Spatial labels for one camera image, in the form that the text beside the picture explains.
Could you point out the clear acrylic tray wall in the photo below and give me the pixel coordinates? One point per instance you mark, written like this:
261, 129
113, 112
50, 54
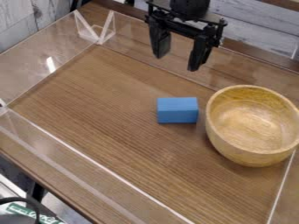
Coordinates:
80, 86

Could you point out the black table leg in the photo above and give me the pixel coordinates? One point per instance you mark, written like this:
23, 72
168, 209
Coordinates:
38, 192

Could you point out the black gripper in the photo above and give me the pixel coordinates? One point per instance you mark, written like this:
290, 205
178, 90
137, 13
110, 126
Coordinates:
189, 18

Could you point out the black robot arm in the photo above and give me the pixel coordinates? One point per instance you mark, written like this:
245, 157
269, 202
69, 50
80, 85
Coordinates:
188, 18

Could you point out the green white label box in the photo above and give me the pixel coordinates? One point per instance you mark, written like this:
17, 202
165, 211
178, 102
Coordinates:
17, 214

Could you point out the blue foam block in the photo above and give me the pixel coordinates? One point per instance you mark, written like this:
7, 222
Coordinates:
178, 110

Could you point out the light wooden bowl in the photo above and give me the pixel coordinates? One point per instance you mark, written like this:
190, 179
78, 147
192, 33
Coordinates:
253, 125

